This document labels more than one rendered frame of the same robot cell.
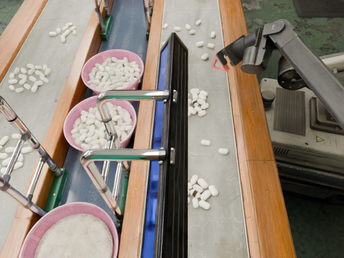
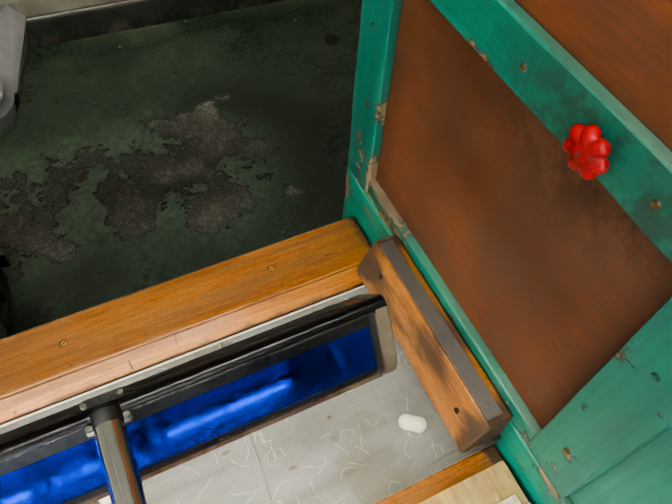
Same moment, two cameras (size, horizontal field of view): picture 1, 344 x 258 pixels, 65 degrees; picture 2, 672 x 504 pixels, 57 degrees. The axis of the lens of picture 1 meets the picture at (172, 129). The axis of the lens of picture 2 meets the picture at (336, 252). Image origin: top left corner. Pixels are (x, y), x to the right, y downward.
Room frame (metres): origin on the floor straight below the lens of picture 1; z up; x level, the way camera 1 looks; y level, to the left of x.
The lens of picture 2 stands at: (0.20, 0.23, 1.56)
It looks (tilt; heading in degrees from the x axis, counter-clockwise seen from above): 55 degrees down; 236
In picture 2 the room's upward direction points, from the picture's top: 5 degrees clockwise
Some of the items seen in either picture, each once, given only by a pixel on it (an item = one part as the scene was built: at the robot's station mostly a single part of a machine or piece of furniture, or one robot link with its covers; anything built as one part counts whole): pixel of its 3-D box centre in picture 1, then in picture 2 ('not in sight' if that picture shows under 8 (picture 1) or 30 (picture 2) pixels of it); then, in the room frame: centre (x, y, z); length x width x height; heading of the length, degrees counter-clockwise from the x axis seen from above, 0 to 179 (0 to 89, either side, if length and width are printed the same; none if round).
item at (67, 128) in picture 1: (103, 128); not in sight; (0.62, 0.26, 0.72); 0.27 x 0.27 x 0.10
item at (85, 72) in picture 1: (114, 77); not in sight; (0.90, 0.24, 0.72); 0.27 x 0.27 x 0.10
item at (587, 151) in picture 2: not in sight; (590, 150); (-0.14, 0.06, 1.24); 0.04 x 0.02 x 0.04; 85
